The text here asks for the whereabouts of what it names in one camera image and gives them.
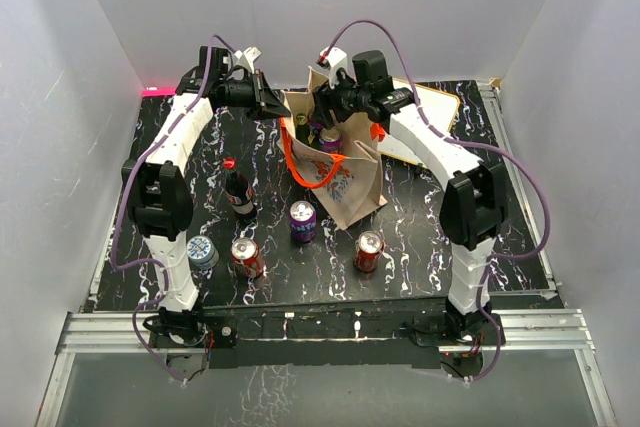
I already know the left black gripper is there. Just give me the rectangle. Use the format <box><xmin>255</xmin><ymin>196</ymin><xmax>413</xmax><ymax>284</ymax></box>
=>
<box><xmin>220</xmin><ymin>70</ymin><xmax>291</xmax><ymax>122</ymax></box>

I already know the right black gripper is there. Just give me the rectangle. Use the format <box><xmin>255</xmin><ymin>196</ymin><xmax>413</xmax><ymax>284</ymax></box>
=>
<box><xmin>310</xmin><ymin>68</ymin><xmax>370</xmax><ymax>130</ymax></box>

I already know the purple can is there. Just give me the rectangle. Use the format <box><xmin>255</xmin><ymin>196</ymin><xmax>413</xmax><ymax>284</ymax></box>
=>
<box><xmin>319</xmin><ymin>128</ymin><xmax>342</xmax><ymax>154</ymax></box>
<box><xmin>307</xmin><ymin>119</ymin><xmax>323</xmax><ymax>138</ymax></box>
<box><xmin>289</xmin><ymin>200</ymin><xmax>317</xmax><ymax>243</ymax></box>

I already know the green glass bottle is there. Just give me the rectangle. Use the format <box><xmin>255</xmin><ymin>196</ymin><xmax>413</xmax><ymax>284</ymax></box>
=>
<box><xmin>295</xmin><ymin>113</ymin><xmax>320</xmax><ymax>150</ymax></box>

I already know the beige canvas tote bag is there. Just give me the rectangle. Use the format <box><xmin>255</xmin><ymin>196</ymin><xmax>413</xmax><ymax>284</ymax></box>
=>
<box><xmin>278</xmin><ymin>69</ymin><xmax>387</xmax><ymax>230</ymax></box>

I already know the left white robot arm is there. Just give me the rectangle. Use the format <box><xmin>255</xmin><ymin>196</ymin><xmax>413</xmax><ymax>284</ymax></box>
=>
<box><xmin>116</xmin><ymin>46</ymin><xmax>288</xmax><ymax>346</ymax></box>

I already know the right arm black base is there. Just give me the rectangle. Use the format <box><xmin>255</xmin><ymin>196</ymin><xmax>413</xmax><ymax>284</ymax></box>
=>
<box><xmin>400</xmin><ymin>311</ymin><xmax>506</xmax><ymax>355</ymax></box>

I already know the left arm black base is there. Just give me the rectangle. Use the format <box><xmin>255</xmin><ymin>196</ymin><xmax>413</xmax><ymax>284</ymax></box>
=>
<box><xmin>143</xmin><ymin>308</ymin><xmax>238</xmax><ymax>351</ymax></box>

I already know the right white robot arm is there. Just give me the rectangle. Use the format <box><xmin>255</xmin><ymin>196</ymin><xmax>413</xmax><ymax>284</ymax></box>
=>
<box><xmin>312</xmin><ymin>47</ymin><xmax>507</xmax><ymax>344</ymax></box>

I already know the pink tape strip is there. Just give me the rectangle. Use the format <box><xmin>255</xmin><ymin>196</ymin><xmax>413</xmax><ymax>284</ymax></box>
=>
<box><xmin>142</xmin><ymin>87</ymin><xmax>176</xmax><ymax>98</ymax></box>

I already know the cola glass bottle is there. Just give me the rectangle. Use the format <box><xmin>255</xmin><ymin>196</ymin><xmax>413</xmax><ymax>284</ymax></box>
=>
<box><xmin>223</xmin><ymin>157</ymin><xmax>257</xmax><ymax>221</ymax></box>

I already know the red can front centre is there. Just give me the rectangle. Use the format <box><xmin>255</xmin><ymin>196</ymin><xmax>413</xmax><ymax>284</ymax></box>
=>
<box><xmin>353</xmin><ymin>231</ymin><xmax>384</xmax><ymax>273</ymax></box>

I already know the red can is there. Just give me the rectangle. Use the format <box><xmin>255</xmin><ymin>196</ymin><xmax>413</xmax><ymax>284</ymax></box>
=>
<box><xmin>231</xmin><ymin>237</ymin><xmax>265</xmax><ymax>279</ymax></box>
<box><xmin>353</xmin><ymin>231</ymin><xmax>384</xmax><ymax>273</ymax></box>

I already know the red can front left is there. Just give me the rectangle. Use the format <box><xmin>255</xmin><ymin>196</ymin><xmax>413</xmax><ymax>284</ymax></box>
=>
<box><xmin>231</xmin><ymin>237</ymin><xmax>265</xmax><ymax>279</ymax></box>

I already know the blue white tin can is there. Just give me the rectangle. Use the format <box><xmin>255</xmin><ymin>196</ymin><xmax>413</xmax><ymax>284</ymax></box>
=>
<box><xmin>187</xmin><ymin>235</ymin><xmax>219</xmax><ymax>270</ymax></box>

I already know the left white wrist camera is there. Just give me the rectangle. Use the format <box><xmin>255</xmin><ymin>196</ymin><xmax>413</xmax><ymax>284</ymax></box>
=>
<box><xmin>233</xmin><ymin>47</ymin><xmax>261</xmax><ymax>74</ymax></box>

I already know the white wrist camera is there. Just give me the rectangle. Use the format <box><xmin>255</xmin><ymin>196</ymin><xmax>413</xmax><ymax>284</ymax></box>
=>
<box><xmin>233</xmin><ymin>47</ymin><xmax>261</xmax><ymax>74</ymax></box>
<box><xmin>317</xmin><ymin>47</ymin><xmax>348</xmax><ymax>89</ymax></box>

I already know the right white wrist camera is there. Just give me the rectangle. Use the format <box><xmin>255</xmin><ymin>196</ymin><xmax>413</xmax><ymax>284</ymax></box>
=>
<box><xmin>317</xmin><ymin>47</ymin><xmax>348</xmax><ymax>89</ymax></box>

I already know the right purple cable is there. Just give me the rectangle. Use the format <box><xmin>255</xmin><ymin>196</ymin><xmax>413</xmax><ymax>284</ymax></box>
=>
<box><xmin>322</xmin><ymin>19</ymin><xmax>552</xmax><ymax>383</ymax></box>

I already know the purple cable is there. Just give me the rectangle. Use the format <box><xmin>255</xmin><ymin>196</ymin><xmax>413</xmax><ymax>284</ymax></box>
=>
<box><xmin>108</xmin><ymin>34</ymin><xmax>241</xmax><ymax>388</ymax></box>
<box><xmin>322</xmin><ymin>19</ymin><xmax>552</xmax><ymax>383</ymax></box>

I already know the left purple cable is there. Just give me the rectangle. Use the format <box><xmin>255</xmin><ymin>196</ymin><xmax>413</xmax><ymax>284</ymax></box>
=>
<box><xmin>108</xmin><ymin>34</ymin><xmax>241</xmax><ymax>388</ymax></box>

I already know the small whiteboard wooden frame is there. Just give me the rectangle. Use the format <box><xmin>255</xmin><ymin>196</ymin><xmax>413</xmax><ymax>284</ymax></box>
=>
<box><xmin>378</xmin><ymin>85</ymin><xmax>460</xmax><ymax>167</ymax></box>

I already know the aluminium frame rail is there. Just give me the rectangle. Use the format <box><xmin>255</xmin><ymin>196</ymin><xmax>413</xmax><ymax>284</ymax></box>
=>
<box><xmin>38</xmin><ymin>297</ymin><xmax>617</xmax><ymax>426</ymax></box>

